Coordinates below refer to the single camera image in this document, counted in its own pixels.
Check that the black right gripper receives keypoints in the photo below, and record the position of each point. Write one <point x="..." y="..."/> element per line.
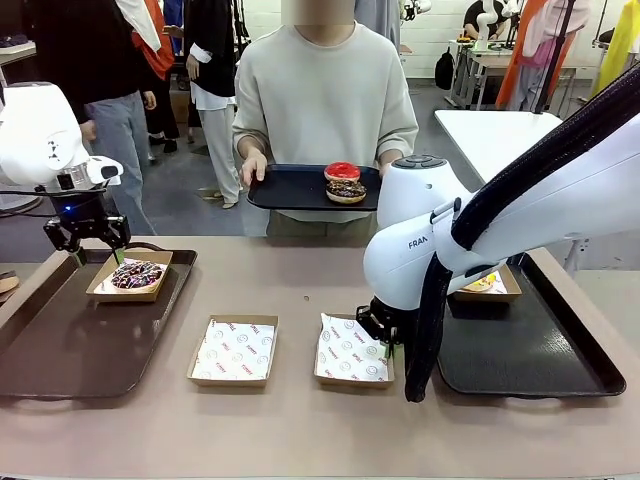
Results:
<point x="395" y="307"/>

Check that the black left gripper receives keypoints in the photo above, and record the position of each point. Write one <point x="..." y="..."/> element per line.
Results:
<point x="80" y="210"/>

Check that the chocolate donut white drizzle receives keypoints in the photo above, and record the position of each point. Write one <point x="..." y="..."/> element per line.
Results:
<point x="137" y="275"/>

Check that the kraft cardboard food box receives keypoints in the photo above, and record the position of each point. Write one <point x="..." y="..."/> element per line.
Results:
<point x="350" y="384"/>
<point x="125" y="296"/>
<point x="480" y="297"/>
<point x="227" y="382"/>

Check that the yellow glazed donut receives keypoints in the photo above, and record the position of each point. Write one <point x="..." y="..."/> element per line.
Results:
<point x="482" y="286"/>

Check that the black serving tray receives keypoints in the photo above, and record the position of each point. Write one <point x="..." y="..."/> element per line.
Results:
<point x="290" y="190"/>

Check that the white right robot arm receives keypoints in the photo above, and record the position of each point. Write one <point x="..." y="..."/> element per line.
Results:
<point x="415" y="225"/>

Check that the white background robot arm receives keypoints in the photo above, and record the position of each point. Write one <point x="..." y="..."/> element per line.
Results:
<point x="487" y="25"/>

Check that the person's right forearm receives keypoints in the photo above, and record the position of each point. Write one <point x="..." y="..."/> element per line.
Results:
<point x="250" y="145"/>

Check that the person's left forearm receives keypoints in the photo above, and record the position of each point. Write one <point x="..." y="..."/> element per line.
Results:
<point x="395" y="145"/>

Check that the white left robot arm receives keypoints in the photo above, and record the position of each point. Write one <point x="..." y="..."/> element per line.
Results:
<point x="35" y="135"/>

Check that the large brown plastic tray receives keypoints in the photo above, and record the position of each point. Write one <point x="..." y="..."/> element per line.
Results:
<point x="75" y="340"/>

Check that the large black plastic tray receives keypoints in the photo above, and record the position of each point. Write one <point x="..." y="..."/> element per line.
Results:
<point x="515" y="345"/>

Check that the person's left hand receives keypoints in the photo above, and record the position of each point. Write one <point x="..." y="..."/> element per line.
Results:
<point x="386" y="169"/>

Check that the person's right hand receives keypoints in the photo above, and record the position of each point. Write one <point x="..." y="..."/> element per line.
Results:
<point x="254" y="169"/>

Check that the tan round object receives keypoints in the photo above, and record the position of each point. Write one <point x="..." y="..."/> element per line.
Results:
<point x="7" y="282"/>

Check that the person black top grey jeans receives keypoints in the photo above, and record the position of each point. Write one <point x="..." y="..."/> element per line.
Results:
<point x="115" y="130"/>

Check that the chocolate donut coloured sprinkles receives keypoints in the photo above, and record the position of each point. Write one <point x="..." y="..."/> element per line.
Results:
<point x="346" y="192"/>

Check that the pink glazed donut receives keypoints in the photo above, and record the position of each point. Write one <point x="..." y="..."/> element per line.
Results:
<point x="342" y="171"/>

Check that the orange white garment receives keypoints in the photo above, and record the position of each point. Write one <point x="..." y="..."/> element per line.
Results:
<point x="150" y="35"/>

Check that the person in beige sweater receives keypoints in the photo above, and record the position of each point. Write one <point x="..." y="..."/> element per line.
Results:
<point x="325" y="100"/>

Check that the black backpack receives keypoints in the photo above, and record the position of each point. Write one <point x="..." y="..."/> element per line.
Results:
<point x="444" y="70"/>

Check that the background workbench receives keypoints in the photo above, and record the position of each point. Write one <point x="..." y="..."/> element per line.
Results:
<point x="480" y="65"/>

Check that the orange hanging cloth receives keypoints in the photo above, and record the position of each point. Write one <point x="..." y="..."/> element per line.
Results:
<point x="520" y="55"/>

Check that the black stand pole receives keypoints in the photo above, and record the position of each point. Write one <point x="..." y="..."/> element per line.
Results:
<point x="552" y="60"/>

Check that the pink hanging cloth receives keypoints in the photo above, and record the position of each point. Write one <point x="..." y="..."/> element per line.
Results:
<point x="560" y="30"/>

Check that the yellow hanging cloth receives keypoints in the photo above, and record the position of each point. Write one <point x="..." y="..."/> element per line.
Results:
<point x="620" y="45"/>

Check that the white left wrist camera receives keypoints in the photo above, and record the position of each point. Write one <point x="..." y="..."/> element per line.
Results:
<point x="105" y="171"/>

